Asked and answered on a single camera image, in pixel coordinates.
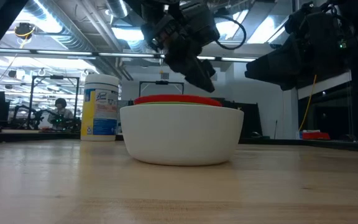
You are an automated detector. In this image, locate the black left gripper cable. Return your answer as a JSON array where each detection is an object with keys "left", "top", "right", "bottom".
[{"left": 214, "top": 15, "right": 248, "bottom": 51}]

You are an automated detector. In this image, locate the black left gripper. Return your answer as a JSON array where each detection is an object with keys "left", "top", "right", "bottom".
[{"left": 140, "top": 14, "right": 217, "bottom": 94}]

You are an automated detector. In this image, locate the red box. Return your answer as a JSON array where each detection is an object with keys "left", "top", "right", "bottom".
[{"left": 301, "top": 131, "right": 331, "bottom": 141}]

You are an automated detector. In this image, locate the yellow cable reel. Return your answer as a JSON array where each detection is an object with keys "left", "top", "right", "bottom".
[{"left": 13, "top": 22, "right": 37, "bottom": 40}]

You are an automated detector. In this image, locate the person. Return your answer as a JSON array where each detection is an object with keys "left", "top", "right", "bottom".
[{"left": 48, "top": 97, "right": 75, "bottom": 130}]

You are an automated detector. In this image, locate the small black gantry frame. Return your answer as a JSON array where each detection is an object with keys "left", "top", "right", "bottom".
[{"left": 139, "top": 80, "right": 185, "bottom": 98}]

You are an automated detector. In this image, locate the disinfecting wipes canister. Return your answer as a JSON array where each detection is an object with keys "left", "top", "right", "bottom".
[{"left": 80, "top": 73, "right": 120, "bottom": 142}]

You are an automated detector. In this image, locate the green plastic bowl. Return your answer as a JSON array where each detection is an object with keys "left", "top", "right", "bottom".
[{"left": 137, "top": 101, "right": 219, "bottom": 106}]

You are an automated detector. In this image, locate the long tube ceiling light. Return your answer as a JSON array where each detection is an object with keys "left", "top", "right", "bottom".
[{"left": 0, "top": 48, "right": 258, "bottom": 63}]

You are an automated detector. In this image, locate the tall black gantry frame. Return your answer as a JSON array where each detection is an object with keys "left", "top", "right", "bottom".
[{"left": 28, "top": 75, "right": 81, "bottom": 129}]

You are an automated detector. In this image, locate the white bowl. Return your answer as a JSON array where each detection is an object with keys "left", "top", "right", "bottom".
[{"left": 119, "top": 103, "right": 245, "bottom": 167}]

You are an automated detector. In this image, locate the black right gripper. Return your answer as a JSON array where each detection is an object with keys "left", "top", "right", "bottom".
[{"left": 244, "top": 10, "right": 351, "bottom": 91}]

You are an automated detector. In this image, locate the red plastic bowl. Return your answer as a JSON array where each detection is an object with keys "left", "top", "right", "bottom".
[{"left": 133, "top": 94, "right": 224, "bottom": 108}]

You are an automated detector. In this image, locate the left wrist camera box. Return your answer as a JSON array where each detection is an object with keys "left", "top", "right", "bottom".
[{"left": 178, "top": 1, "right": 221, "bottom": 46}]

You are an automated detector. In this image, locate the yellow hanging cable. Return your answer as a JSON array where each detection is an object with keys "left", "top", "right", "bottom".
[{"left": 298, "top": 74, "right": 318, "bottom": 132}]

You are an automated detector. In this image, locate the silver ventilation duct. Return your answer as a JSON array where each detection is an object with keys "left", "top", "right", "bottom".
[{"left": 105, "top": 0, "right": 150, "bottom": 54}]

